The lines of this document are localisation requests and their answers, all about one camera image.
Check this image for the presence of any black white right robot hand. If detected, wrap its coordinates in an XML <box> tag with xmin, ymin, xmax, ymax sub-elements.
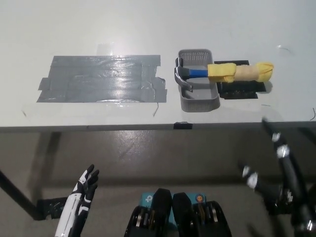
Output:
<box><xmin>237</xmin><ymin>118</ymin><xmax>316</xmax><ymax>221</ymax></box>

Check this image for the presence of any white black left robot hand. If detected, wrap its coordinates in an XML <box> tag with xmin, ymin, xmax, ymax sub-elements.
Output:
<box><xmin>54</xmin><ymin>164</ymin><xmax>100</xmax><ymax>237</ymax></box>

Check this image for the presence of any black table leg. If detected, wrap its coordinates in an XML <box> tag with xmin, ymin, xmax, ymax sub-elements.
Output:
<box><xmin>0</xmin><ymin>169</ymin><xmax>41</xmax><ymax>219</ymax></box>

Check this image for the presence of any grey perforated plastic basket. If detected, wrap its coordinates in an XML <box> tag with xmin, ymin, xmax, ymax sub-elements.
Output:
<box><xmin>177</xmin><ymin>48</ymin><xmax>221</xmax><ymax>112</ymax></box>

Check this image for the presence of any black left robot body block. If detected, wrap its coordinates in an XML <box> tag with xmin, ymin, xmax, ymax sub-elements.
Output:
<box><xmin>124</xmin><ymin>188</ymin><xmax>173</xmax><ymax>237</ymax></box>

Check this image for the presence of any small black tape piece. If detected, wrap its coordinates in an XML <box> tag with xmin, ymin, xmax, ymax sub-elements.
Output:
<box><xmin>173</xmin><ymin>121</ymin><xmax>193</xmax><ymax>130</ymax></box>

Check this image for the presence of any blue-handled hammer with yellow wrap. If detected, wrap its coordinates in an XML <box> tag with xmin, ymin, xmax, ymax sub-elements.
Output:
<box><xmin>173</xmin><ymin>57</ymin><xmax>275</xmax><ymax>92</ymax></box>

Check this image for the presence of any teal box on robot body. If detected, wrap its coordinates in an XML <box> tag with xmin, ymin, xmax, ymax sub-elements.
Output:
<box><xmin>140</xmin><ymin>192</ymin><xmax>207</xmax><ymax>223</ymax></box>

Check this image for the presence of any grey duct tape patch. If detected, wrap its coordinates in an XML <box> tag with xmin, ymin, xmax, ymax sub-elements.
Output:
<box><xmin>36</xmin><ymin>54</ymin><xmax>168</xmax><ymax>104</ymax></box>

